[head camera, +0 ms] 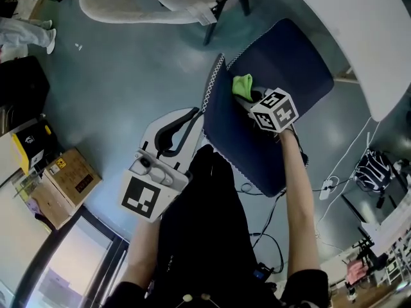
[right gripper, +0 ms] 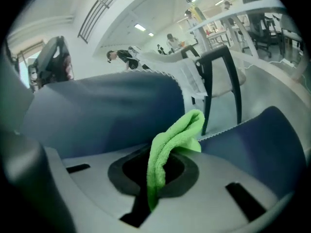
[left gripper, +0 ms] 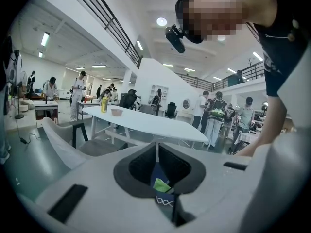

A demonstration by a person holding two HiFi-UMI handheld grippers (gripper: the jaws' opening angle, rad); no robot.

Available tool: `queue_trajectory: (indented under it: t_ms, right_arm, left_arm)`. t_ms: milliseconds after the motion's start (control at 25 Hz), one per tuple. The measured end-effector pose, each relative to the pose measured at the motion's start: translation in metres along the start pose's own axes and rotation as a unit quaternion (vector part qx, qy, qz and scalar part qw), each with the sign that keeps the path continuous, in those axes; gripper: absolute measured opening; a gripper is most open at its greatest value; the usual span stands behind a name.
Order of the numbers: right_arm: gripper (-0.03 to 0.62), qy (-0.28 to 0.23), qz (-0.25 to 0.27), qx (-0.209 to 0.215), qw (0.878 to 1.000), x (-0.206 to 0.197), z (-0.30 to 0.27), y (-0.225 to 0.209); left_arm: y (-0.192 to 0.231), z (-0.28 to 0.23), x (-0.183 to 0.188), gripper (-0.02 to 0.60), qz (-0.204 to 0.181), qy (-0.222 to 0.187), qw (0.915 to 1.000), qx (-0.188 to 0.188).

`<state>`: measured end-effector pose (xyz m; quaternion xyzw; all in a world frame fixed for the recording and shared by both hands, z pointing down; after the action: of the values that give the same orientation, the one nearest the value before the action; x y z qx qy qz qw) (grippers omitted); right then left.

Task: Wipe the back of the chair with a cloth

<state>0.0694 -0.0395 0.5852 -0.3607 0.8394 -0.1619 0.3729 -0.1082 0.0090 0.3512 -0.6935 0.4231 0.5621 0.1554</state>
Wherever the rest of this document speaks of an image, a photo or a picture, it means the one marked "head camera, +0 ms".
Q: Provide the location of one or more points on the small labelled cardboard box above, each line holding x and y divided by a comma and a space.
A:
72, 175

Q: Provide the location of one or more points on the grey chair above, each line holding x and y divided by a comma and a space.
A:
128, 8

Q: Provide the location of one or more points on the black belt pack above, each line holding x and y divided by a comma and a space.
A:
261, 273

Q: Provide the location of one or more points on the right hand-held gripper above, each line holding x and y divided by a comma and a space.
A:
276, 111

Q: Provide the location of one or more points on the person's body in black clothes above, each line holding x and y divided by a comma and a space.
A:
205, 236

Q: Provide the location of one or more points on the yellow black case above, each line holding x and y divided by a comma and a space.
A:
24, 146

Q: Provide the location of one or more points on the white power strip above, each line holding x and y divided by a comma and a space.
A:
326, 189

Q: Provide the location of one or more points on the pink cloth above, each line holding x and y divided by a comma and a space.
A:
356, 271

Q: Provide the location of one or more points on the person's left forearm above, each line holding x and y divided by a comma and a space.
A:
141, 252

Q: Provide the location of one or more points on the black suitcase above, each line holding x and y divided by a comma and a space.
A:
22, 82

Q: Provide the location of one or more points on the dark blue chair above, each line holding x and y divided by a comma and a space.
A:
273, 63

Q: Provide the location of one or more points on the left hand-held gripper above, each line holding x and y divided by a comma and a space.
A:
141, 197

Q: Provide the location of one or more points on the white cloth-covered table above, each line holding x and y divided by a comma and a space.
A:
395, 217

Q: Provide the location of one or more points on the green microfibre cloth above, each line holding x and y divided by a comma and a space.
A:
242, 85

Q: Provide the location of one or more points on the striped helmet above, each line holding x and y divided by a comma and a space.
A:
374, 170

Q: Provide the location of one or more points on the person's right forearm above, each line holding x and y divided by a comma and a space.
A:
300, 204

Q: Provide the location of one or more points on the glass window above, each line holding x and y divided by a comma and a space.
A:
64, 268

